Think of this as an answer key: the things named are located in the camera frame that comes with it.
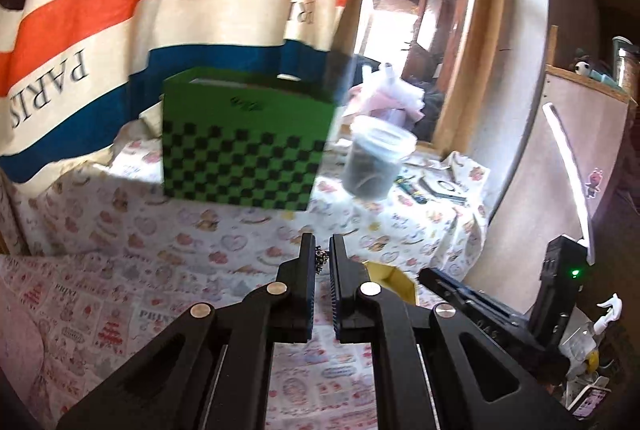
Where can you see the white plastic hook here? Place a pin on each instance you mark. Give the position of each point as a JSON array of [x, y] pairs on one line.
[[610, 307]]

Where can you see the white strip lamp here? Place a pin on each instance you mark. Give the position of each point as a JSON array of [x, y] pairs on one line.
[[570, 170]]

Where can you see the pink cartoon sticker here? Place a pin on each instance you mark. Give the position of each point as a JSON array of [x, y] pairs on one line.
[[593, 182]]

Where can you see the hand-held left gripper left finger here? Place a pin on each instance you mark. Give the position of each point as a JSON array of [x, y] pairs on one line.
[[300, 300]]

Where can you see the beige wooden board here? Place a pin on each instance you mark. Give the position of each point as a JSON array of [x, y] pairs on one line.
[[525, 190]]

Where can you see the wooden framed mirror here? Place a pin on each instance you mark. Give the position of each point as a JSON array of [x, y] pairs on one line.
[[425, 35]]

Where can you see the bear print white cloth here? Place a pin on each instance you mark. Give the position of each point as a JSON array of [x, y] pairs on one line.
[[250, 230]]

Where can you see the striped woven bag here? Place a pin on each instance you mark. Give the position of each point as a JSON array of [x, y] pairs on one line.
[[150, 10]]

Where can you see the clear storage jar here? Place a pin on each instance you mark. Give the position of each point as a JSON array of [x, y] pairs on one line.
[[627, 65]]

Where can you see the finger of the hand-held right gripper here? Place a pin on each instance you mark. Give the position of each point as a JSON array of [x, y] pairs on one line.
[[465, 300]]

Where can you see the flat grey device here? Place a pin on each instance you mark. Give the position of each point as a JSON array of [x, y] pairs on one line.
[[442, 190]]

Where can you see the strawberry print pink cloth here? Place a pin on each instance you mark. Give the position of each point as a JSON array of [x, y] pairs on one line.
[[100, 320]]

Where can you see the small printed pen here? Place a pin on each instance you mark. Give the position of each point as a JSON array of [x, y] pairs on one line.
[[411, 190]]

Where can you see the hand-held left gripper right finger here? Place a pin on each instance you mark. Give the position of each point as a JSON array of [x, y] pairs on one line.
[[336, 305]]

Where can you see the clear plastic packet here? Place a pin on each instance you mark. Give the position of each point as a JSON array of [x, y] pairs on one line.
[[585, 370]]

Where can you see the clear plastic container dark contents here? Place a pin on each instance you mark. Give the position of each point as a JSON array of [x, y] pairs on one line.
[[372, 160]]

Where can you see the small plush toy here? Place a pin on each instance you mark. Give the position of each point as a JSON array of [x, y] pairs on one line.
[[585, 64]]

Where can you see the green checkered box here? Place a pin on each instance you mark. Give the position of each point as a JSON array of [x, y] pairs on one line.
[[240, 150]]

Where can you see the gold octagonal box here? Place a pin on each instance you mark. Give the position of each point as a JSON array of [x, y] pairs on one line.
[[390, 280]]

